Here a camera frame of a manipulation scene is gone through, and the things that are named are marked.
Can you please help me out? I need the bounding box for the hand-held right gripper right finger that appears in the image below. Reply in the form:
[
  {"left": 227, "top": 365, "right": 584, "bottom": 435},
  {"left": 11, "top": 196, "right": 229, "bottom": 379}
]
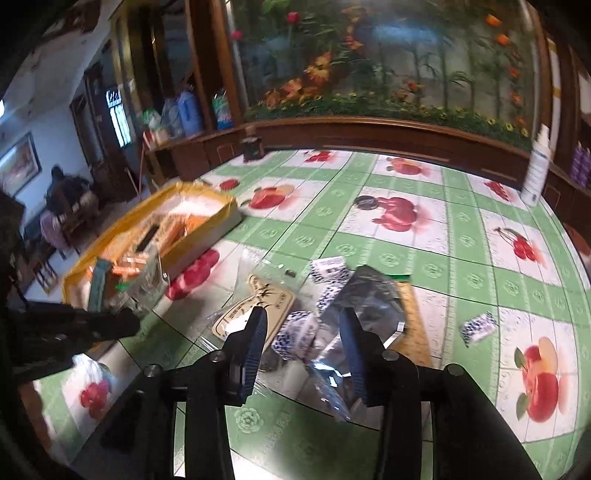
[{"left": 339, "top": 307, "right": 543, "bottom": 480}]

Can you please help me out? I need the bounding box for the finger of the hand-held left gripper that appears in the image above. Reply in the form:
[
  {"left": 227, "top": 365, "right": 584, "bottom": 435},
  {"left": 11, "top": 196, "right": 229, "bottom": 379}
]
[{"left": 69, "top": 307, "right": 140, "bottom": 343}]

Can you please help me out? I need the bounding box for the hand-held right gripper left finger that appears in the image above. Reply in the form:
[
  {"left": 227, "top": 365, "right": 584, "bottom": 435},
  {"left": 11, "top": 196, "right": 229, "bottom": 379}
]
[{"left": 99, "top": 306, "right": 269, "bottom": 480}]

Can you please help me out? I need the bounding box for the dark green packet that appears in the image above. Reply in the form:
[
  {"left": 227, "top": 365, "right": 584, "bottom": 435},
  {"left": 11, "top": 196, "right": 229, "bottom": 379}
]
[{"left": 88, "top": 258, "right": 114, "bottom": 315}]

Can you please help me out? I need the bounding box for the clear bag of dark snack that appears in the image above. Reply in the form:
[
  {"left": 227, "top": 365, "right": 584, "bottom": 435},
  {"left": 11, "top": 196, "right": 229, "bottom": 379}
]
[{"left": 205, "top": 258, "right": 315, "bottom": 370}]

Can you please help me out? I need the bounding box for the clear cracker packet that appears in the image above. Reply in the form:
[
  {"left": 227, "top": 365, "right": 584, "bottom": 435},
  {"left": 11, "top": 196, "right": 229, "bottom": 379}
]
[{"left": 108, "top": 251, "right": 169, "bottom": 317}]

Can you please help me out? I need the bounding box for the silver foil bag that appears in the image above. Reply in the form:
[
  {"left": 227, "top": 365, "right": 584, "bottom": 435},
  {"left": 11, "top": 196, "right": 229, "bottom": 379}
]
[{"left": 309, "top": 265, "right": 407, "bottom": 423}]

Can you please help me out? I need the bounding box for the orange snack packet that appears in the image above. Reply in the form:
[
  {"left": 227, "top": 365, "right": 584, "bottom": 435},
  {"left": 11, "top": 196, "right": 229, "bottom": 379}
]
[{"left": 113, "top": 256, "right": 153, "bottom": 278}]

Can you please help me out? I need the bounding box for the small brown packet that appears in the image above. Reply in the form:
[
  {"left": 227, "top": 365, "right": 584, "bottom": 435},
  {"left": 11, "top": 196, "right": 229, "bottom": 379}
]
[{"left": 390, "top": 273, "right": 437, "bottom": 367}]

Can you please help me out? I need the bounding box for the shallow yellow cardboard box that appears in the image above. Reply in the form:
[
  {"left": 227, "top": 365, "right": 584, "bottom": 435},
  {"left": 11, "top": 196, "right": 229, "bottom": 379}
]
[{"left": 62, "top": 181, "right": 243, "bottom": 319}]

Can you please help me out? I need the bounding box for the green fruit print tablecloth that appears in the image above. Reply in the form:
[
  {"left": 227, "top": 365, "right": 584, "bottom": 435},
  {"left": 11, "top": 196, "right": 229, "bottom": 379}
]
[{"left": 18, "top": 148, "right": 591, "bottom": 480}]

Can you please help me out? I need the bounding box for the dark glass bottle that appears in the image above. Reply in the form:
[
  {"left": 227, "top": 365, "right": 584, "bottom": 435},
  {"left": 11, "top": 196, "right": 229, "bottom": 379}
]
[{"left": 241, "top": 134, "right": 265, "bottom": 162}]

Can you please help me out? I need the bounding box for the wooden cabinet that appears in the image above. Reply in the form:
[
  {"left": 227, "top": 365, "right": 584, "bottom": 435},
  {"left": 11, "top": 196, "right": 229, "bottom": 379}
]
[{"left": 143, "top": 115, "right": 591, "bottom": 217}]

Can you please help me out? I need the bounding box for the blue thermos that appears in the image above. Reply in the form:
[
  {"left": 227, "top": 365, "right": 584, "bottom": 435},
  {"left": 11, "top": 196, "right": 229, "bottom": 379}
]
[{"left": 178, "top": 88, "right": 204, "bottom": 137}]

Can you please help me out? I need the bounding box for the green white bag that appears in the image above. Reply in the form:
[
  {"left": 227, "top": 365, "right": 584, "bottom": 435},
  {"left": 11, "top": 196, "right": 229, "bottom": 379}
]
[{"left": 212, "top": 90, "right": 234, "bottom": 130}]

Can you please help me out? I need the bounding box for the red round stool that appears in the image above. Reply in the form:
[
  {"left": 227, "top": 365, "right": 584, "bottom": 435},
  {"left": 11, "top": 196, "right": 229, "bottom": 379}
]
[{"left": 566, "top": 224, "right": 591, "bottom": 259}]

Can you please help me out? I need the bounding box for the white spray bottle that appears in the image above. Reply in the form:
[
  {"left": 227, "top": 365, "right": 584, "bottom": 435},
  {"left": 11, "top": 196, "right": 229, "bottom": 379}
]
[{"left": 521, "top": 124, "right": 552, "bottom": 207}]

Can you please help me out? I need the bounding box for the framed wall picture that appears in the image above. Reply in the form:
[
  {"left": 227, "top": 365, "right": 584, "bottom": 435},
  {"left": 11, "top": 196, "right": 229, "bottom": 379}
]
[{"left": 0, "top": 131, "right": 41, "bottom": 197}]

